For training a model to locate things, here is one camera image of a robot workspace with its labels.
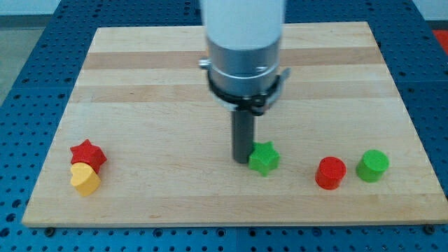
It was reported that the wooden board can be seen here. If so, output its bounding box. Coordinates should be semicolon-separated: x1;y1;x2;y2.
22;22;447;228

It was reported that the yellow heart block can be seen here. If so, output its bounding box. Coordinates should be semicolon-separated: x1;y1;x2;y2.
70;162;101;197

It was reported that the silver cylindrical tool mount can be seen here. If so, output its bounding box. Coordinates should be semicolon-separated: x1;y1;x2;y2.
199;38;291;116

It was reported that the green star block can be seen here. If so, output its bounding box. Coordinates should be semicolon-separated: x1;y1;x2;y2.
248;141;280;176

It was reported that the red star block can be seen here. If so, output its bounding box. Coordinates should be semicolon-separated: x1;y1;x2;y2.
70;139;107;174

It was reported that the green cylinder block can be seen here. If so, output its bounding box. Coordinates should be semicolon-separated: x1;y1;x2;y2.
356;149;389;183

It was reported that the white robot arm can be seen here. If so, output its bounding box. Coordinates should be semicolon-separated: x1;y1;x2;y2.
199;0;290;164

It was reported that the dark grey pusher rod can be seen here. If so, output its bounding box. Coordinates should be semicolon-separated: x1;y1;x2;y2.
231;111;255;164

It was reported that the red cylinder block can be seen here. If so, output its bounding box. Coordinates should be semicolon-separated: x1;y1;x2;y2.
315;156;347;190

